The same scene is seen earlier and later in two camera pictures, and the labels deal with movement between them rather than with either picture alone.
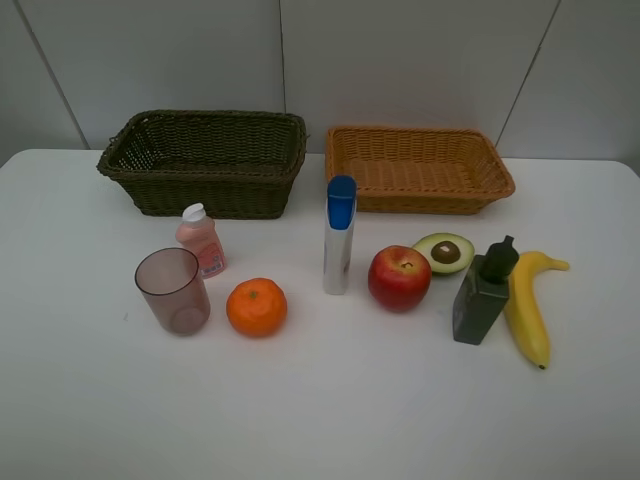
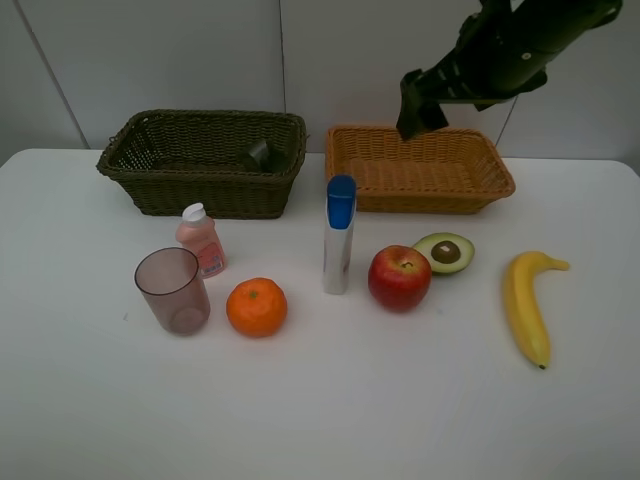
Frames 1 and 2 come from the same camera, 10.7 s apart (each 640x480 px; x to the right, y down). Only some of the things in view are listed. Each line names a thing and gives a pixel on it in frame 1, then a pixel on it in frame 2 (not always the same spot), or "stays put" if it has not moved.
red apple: (399, 278) stays put
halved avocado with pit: (449, 253) stays put
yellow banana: (523, 310) stays put
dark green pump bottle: (482, 293) -> (270, 159)
